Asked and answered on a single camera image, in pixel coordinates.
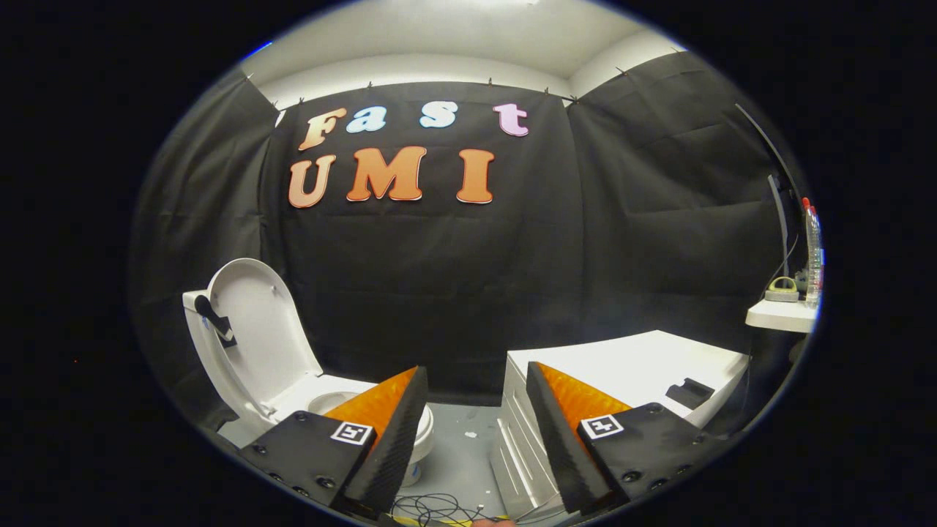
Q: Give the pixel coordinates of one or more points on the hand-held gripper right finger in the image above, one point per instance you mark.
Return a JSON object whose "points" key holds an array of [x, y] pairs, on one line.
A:
{"points": [[560, 439]]}

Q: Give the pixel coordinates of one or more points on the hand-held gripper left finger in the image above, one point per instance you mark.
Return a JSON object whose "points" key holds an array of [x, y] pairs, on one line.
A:
{"points": [[399, 439]]}

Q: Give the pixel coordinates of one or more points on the white toilet lid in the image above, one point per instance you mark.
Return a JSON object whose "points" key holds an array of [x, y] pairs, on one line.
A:
{"points": [[256, 329]]}

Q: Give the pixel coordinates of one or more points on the white toilet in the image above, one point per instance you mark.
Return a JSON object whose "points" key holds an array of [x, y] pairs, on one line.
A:
{"points": [[196, 322]]}

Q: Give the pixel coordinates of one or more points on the white drawer cabinet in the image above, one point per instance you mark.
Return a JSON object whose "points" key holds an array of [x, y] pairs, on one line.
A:
{"points": [[622, 359]]}

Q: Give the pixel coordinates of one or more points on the black backdrop cloth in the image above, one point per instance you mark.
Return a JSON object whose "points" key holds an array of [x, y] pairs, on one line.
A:
{"points": [[468, 293]]}

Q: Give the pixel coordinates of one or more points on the white shelf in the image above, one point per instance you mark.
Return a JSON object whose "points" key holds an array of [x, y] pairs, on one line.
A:
{"points": [[779, 316]]}

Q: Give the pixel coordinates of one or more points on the grey tape roll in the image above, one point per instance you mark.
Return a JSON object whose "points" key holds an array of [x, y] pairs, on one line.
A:
{"points": [[782, 295]]}

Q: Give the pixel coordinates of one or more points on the grey metal pole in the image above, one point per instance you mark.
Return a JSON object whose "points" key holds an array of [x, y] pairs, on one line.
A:
{"points": [[780, 219]]}

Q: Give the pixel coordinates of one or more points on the clear plastic bottle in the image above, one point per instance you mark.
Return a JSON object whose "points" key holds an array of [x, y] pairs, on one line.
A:
{"points": [[812, 256]]}

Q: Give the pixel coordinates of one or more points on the small black bracket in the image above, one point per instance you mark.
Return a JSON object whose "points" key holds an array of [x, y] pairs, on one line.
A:
{"points": [[689, 394]]}

